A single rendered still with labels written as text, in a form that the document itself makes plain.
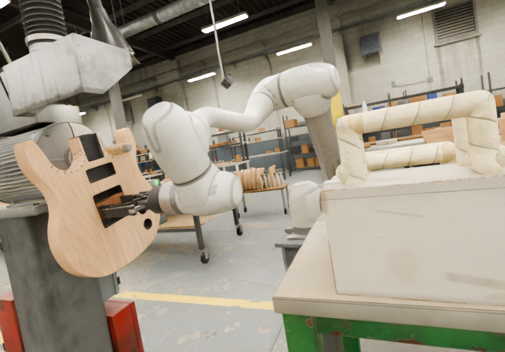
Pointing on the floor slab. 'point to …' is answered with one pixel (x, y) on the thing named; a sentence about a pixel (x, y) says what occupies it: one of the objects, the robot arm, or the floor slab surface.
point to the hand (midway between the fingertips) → (113, 204)
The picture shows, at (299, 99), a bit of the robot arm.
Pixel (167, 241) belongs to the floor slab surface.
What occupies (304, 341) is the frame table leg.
